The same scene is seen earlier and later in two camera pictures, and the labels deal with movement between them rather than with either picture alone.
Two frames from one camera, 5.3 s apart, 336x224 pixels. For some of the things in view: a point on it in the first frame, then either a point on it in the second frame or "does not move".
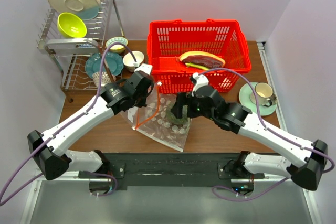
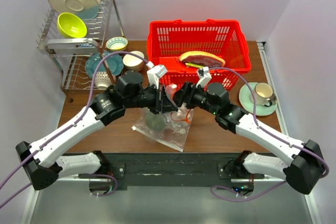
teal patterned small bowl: (117, 48) does not move
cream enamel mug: (264, 92) does not move
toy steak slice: (204, 59) does not move
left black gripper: (143, 102) to (163, 104)
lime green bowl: (69, 25) does not move
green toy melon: (172, 118) to (155, 121)
